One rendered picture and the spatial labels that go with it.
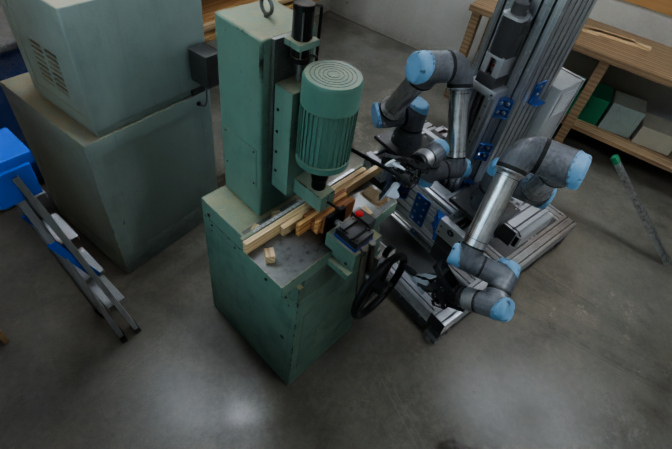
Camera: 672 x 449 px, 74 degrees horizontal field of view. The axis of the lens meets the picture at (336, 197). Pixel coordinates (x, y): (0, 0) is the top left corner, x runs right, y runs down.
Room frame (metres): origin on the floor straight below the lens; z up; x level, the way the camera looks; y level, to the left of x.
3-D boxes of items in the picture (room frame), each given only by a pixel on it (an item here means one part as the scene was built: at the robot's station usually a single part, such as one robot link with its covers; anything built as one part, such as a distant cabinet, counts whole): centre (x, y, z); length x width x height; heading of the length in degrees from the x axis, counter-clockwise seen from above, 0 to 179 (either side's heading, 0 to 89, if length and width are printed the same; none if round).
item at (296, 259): (1.05, -0.02, 0.87); 0.61 x 0.30 x 0.06; 143
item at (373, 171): (1.20, 0.00, 0.92); 0.54 x 0.02 x 0.04; 143
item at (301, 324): (1.19, 0.16, 0.36); 0.58 x 0.45 x 0.71; 53
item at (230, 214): (1.19, 0.16, 0.76); 0.57 x 0.45 x 0.09; 53
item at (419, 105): (1.77, -0.28, 0.98); 0.13 x 0.12 x 0.14; 114
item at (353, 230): (1.00, -0.09, 0.99); 0.13 x 0.11 x 0.06; 143
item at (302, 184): (1.13, 0.08, 0.99); 0.14 x 0.07 x 0.09; 53
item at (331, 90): (1.12, 0.07, 1.32); 0.18 x 0.18 x 0.31
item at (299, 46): (1.20, 0.18, 1.54); 0.08 x 0.08 x 0.17; 53
